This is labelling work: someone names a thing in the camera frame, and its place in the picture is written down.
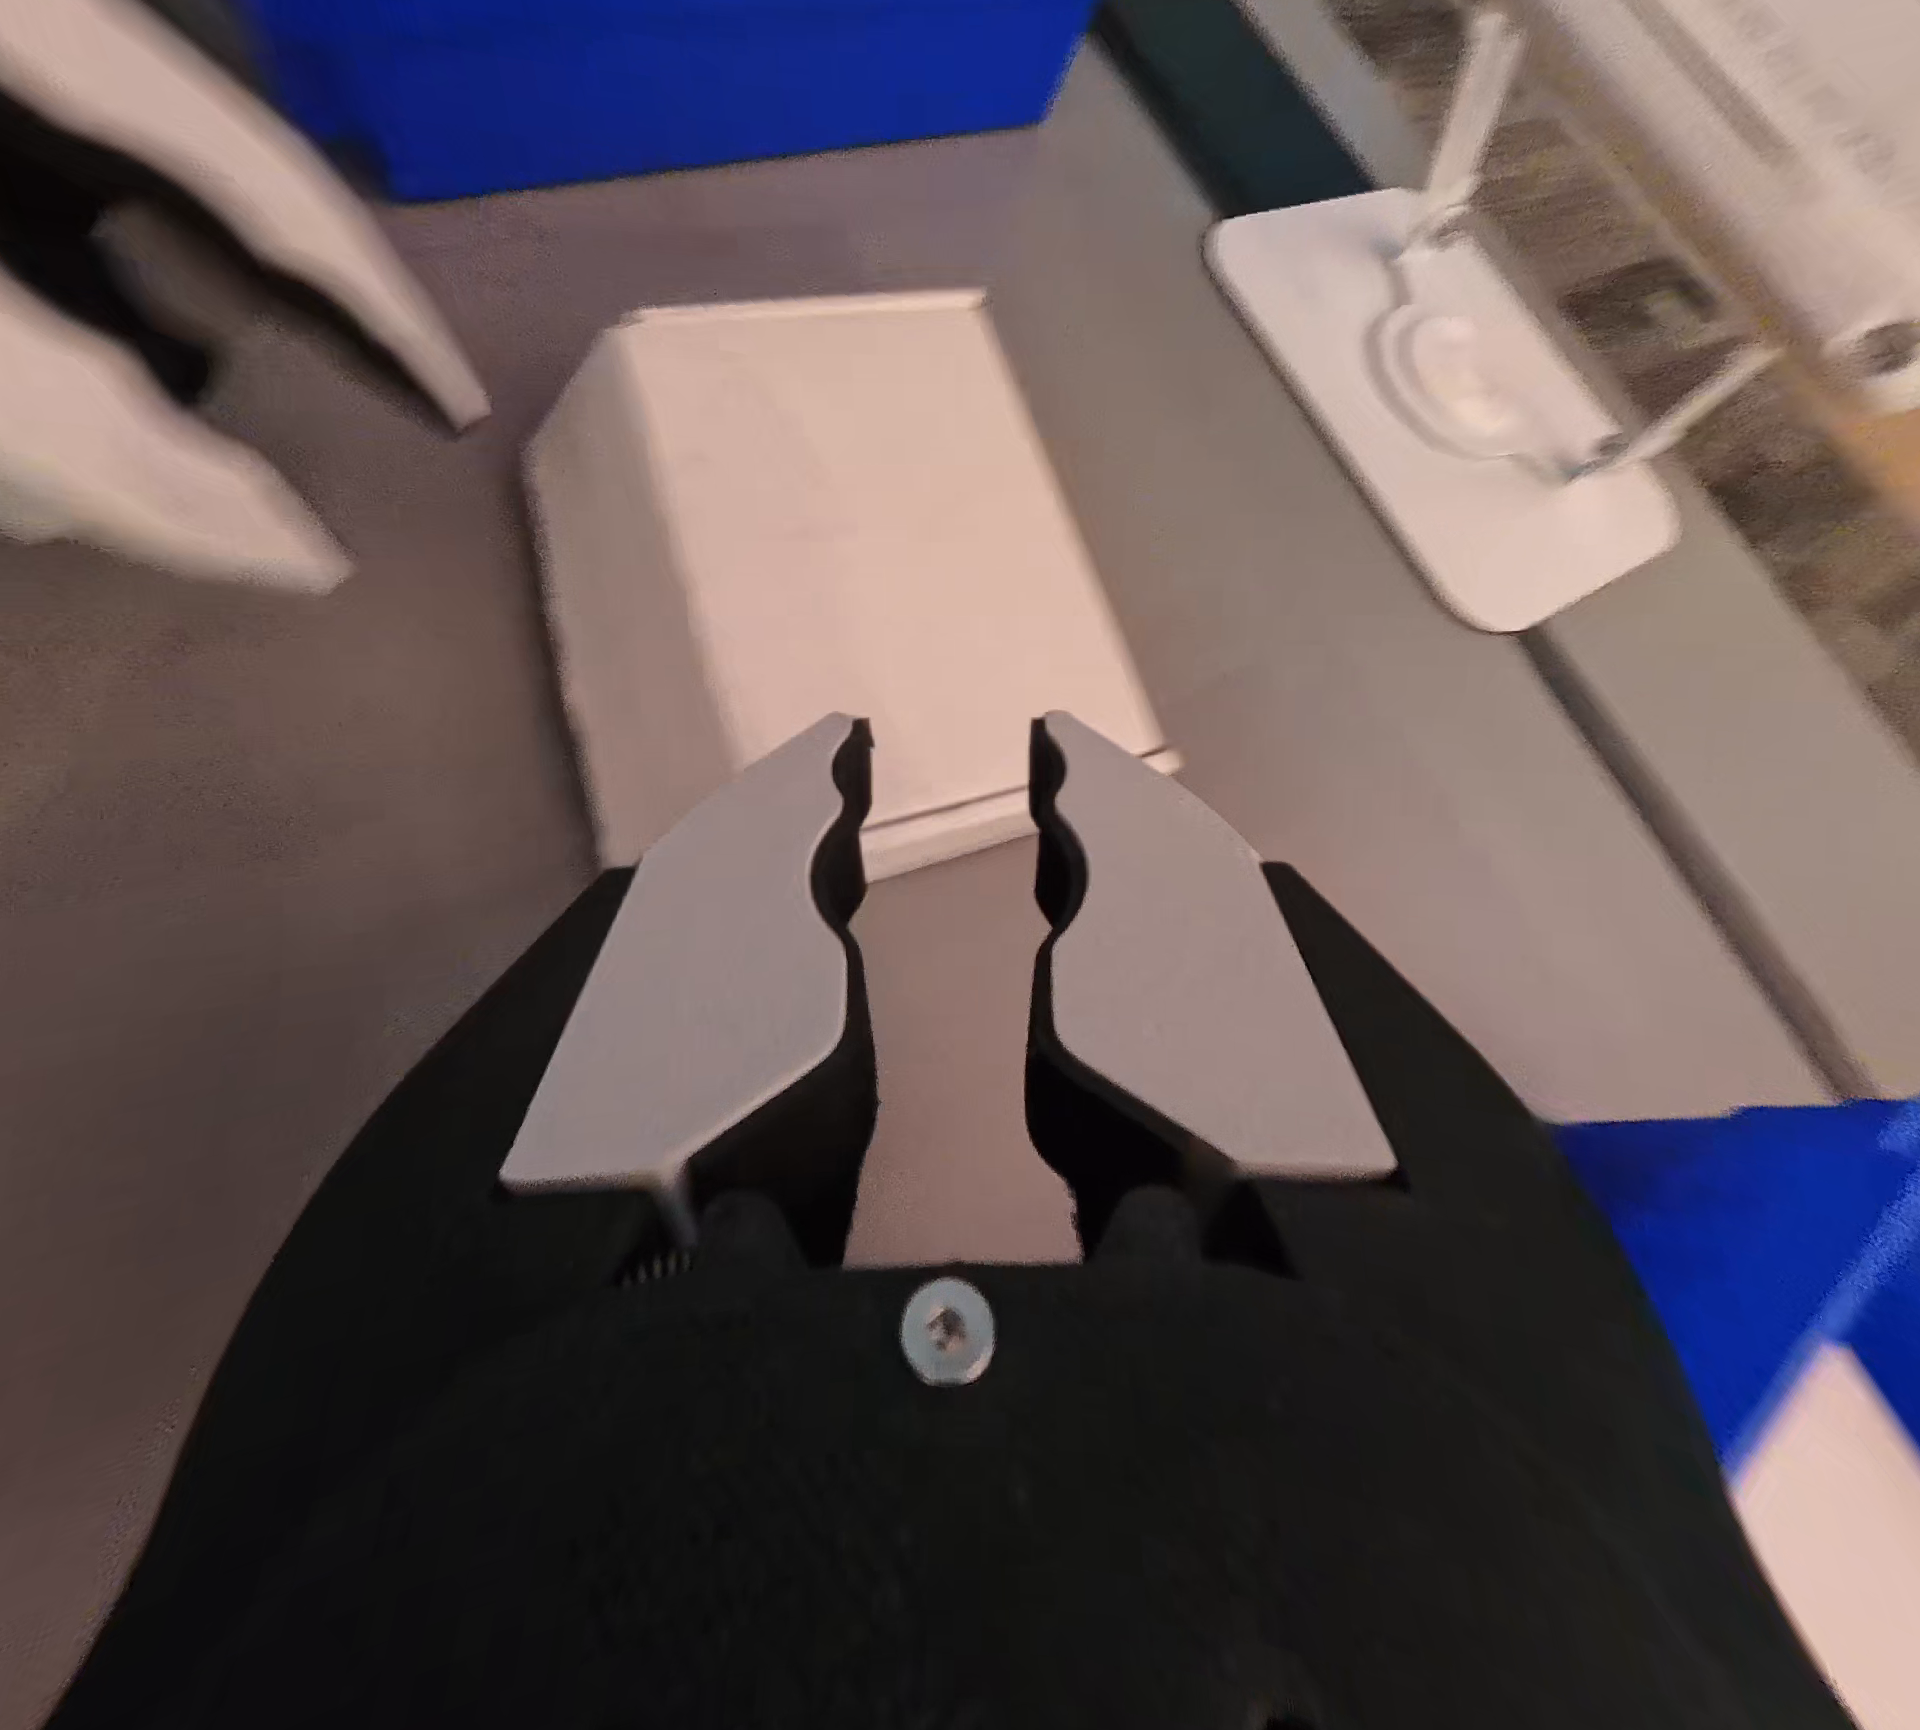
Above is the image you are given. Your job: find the dark flat pad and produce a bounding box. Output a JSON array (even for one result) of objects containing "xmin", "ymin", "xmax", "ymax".
[{"xmin": 1089, "ymin": 0, "xmax": 1421, "ymax": 224}]

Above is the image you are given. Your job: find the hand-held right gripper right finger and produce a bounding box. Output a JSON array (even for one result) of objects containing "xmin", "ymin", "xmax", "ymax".
[{"xmin": 1026, "ymin": 707, "xmax": 1404, "ymax": 1265}]

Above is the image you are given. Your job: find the printed instruction sheet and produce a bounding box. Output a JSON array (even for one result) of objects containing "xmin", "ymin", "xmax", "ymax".
[{"xmin": 1426, "ymin": 0, "xmax": 1920, "ymax": 375}]

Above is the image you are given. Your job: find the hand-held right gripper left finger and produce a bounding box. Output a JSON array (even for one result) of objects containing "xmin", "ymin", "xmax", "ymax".
[{"xmin": 498, "ymin": 707, "xmax": 880, "ymax": 1265}]

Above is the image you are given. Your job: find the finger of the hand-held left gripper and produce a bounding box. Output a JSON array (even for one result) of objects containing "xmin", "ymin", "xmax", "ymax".
[
  {"xmin": 0, "ymin": 0, "xmax": 498, "ymax": 439},
  {"xmin": 0, "ymin": 268, "xmax": 357, "ymax": 604}
]

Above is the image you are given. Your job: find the white stand base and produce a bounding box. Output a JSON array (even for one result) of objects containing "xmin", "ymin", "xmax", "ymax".
[{"xmin": 1197, "ymin": 3, "xmax": 1683, "ymax": 638}]

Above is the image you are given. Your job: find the white cardboard box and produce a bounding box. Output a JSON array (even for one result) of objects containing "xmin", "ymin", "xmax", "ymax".
[
  {"xmin": 523, "ymin": 288, "xmax": 1184, "ymax": 885},
  {"xmin": 1726, "ymin": 1342, "xmax": 1920, "ymax": 1730}
]

